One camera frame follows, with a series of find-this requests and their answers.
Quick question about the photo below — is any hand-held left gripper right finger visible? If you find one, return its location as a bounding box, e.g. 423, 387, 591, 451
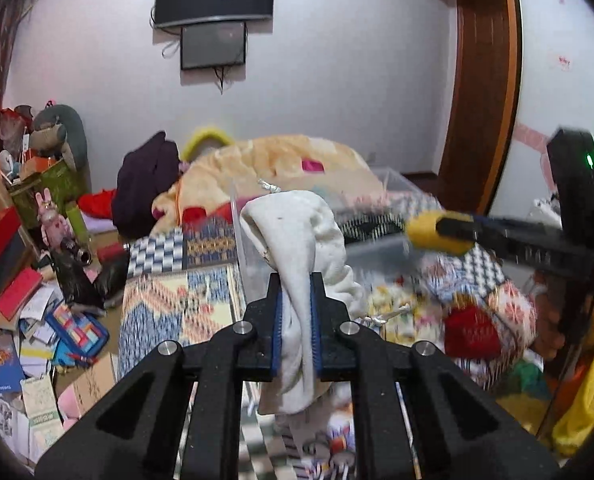
310, 272, 562, 480

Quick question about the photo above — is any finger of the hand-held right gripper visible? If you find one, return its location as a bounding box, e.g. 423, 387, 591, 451
436, 213, 594, 281

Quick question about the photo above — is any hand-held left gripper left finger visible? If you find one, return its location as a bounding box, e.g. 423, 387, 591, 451
35, 274, 283, 480

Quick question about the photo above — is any white fleece cloth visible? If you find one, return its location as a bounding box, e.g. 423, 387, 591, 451
239, 191, 366, 416

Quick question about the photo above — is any clear plastic storage box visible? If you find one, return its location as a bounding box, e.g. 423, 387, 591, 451
229, 167, 430, 311

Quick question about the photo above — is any yellow soft toy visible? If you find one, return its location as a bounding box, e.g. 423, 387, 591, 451
405, 211, 476, 255

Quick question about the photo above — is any red knitted cloth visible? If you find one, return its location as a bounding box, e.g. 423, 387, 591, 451
444, 305, 504, 361

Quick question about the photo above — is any patterned patchwork quilt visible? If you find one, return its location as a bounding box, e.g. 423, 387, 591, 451
119, 194, 539, 480

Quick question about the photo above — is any green cloth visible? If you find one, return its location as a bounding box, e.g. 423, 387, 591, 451
509, 360, 549, 397

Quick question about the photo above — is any beige fleece blanket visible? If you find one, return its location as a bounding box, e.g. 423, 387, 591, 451
151, 134, 389, 235

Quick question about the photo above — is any yellow garment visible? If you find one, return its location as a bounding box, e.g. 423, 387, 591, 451
497, 299, 594, 457

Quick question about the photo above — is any brown cardboard box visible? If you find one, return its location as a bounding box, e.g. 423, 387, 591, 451
54, 354, 118, 419

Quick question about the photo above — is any dark purple garment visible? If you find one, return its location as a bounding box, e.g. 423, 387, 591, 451
112, 131, 181, 239

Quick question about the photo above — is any black plush toy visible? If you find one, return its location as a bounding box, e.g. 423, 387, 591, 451
51, 247, 128, 312

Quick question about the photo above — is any colourful pencil case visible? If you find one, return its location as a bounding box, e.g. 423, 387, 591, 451
44, 302, 110, 369

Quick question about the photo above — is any pink rabbit plush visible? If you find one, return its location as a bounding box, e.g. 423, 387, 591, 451
35, 188, 76, 252

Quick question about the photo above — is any red book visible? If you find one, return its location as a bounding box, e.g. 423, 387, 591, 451
0, 267, 46, 322

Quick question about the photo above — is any green cardboard box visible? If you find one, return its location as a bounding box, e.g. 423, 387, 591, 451
9, 159, 90, 232

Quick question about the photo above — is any blue book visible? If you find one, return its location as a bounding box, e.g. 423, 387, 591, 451
0, 337, 26, 397

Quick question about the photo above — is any grey plush toy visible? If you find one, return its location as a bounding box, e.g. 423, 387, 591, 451
32, 104, 90, 172

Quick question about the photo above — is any wooden door frame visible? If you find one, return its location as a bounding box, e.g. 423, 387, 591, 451
399, 0, 523, 217

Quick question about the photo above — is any small wall-mounted screen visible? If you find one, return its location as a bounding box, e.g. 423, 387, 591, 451
180, 21, 248, 71

